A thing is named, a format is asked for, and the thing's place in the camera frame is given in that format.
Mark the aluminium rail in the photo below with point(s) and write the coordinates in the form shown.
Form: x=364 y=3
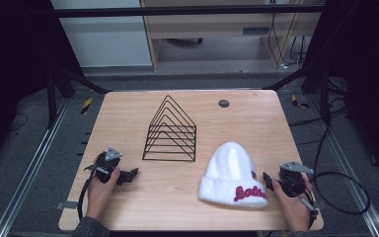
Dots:
x=371 y=215
x=29 y=174

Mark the white cabinet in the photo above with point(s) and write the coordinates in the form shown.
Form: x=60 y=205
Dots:
x=112 y=42

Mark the black curtain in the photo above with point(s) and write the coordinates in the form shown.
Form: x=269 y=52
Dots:
x=368 y=65
x=13 y=65

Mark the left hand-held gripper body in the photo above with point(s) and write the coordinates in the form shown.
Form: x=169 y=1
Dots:
x=107 y=164

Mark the person's left hand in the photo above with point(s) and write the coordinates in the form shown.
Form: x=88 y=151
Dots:
x=98 y=197

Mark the white knit beanie hat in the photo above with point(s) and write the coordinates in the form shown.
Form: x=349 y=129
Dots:
x=232 y=174

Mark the grey metal table bracket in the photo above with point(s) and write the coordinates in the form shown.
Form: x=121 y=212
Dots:
x=66 y=205

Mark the black metal stand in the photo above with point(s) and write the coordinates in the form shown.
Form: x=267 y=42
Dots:
x=324 y=95
x=51 y=98

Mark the yellow black striped tape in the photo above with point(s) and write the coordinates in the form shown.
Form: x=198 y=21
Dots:
x=86 y=106
x=296 y=100

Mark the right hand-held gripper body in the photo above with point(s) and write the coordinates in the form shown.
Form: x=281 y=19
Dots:
x=292 y=182

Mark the person's right hand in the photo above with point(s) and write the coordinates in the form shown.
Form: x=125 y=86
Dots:
x=294 y=210

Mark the black horizontal frame bar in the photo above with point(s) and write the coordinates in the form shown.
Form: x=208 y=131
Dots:
x=177 y=11

